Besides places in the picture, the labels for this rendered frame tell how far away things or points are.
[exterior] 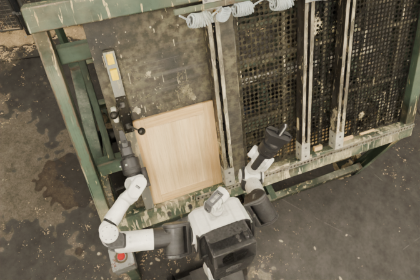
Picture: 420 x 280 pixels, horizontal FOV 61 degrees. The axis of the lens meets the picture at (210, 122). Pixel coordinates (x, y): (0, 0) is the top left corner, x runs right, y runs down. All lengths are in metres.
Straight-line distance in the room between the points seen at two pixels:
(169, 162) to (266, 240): 1.37
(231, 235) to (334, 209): 1.87
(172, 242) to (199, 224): 0.14
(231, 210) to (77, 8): 1.09
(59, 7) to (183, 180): 1.14
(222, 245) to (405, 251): 2.23
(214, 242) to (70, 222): 1.78
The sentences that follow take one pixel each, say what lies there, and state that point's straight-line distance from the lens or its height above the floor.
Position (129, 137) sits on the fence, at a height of 1.32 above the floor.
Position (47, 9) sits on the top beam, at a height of 1.93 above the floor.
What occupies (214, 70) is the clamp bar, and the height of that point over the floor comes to 1.56.
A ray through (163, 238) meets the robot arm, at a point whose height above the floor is 1.36.
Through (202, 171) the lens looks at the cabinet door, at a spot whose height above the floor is 1.00.
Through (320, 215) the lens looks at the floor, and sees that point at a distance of 3.30.
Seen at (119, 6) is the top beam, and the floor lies 1.90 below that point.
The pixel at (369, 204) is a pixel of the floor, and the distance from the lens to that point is 3.52.
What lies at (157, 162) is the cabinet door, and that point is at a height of 1.13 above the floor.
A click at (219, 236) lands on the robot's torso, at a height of 1.39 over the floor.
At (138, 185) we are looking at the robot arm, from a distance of 1.67.
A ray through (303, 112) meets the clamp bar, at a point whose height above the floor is 1.22.
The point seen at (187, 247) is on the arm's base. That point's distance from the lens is 1.68.
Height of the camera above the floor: 2.96
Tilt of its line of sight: 60 degrees down
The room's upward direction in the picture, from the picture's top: 10 degrees clockwise
